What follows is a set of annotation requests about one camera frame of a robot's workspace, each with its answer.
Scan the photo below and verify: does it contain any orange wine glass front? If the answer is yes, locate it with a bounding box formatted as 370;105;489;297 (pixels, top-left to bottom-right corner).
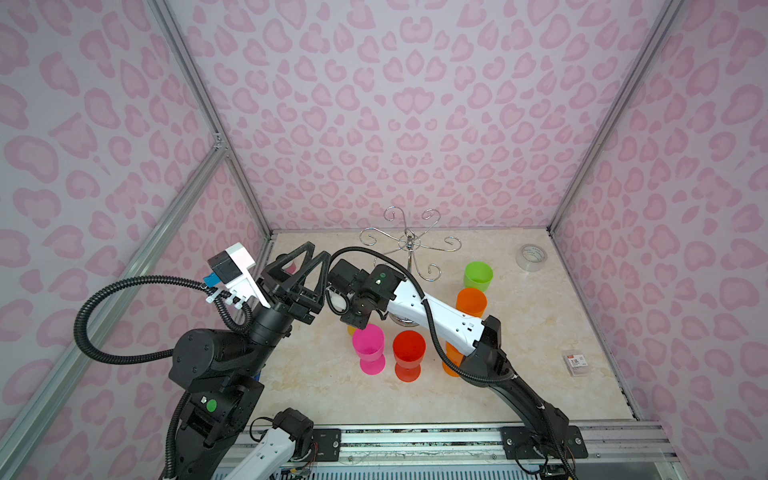
455;288;488;318

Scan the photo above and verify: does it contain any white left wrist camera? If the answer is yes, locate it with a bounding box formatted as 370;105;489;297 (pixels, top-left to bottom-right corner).
203;243;271;309

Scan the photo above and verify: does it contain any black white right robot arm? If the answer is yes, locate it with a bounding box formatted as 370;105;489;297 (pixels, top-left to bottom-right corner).
327;260;575;479

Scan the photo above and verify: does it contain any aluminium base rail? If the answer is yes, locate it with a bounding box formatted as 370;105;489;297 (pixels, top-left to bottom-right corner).
161;419;685;480

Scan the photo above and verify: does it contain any chrome wine glass rack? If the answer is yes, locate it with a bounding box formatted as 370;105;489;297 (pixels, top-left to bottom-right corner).
358;205;463;283

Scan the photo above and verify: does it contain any green plastic wine glass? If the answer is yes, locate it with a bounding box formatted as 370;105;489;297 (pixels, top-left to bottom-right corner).
463;261;494;292

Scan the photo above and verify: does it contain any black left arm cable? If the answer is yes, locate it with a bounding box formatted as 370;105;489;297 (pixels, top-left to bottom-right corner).
73;274;253;480

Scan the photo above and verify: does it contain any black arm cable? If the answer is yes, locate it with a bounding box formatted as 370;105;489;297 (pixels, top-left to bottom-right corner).
73;274;253;480
323;246;517;385

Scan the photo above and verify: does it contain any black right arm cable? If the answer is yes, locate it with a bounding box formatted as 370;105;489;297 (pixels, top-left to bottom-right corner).
323;246;517;385

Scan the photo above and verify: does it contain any pink plastic wine glass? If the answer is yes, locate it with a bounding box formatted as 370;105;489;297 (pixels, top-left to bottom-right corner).
352;325;386;376

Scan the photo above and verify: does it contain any orange wine glass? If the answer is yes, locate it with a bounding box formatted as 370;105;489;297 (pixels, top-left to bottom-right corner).
442;342;464;378
455;288;488;318

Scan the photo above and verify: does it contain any red plastic wine glass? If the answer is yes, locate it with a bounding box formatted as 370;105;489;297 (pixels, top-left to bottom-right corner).
392;331;427;383

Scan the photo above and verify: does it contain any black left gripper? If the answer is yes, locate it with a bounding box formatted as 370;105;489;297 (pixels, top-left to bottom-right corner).
238;243;325;382

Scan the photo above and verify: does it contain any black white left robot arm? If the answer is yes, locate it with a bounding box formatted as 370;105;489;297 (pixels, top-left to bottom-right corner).
163;242;330;479

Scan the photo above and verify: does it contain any small clear red packet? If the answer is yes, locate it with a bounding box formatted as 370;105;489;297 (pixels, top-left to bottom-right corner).
562;350;592;377

